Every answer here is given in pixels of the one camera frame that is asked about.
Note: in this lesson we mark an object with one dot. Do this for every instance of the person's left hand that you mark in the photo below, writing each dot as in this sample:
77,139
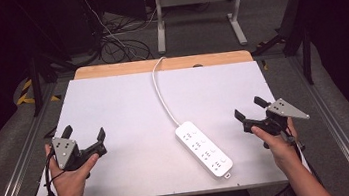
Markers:
70,178

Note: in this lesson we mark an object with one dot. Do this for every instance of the aluminium floor rail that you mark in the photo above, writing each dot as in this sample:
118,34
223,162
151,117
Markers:
17,171
334,128

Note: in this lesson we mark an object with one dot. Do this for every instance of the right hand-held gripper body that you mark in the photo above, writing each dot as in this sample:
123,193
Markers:
274,117

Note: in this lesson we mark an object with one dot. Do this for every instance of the person's right hand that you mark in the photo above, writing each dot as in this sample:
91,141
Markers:
277,147

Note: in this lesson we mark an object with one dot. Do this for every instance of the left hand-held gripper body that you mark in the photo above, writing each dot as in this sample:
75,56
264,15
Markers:
67,152

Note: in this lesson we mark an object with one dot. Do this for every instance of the white power strip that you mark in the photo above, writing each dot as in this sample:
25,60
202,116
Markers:
204,148

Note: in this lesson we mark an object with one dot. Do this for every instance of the black metal stand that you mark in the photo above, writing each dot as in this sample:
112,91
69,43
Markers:
37,74
295,29

